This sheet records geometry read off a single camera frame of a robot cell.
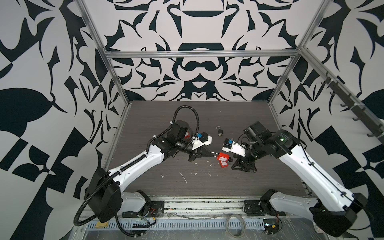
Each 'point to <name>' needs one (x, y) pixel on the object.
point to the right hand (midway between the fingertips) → (234, 159)
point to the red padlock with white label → (223, 157)
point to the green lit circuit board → (271, 225)
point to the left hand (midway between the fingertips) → (214, 151)
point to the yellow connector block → (100, 225)
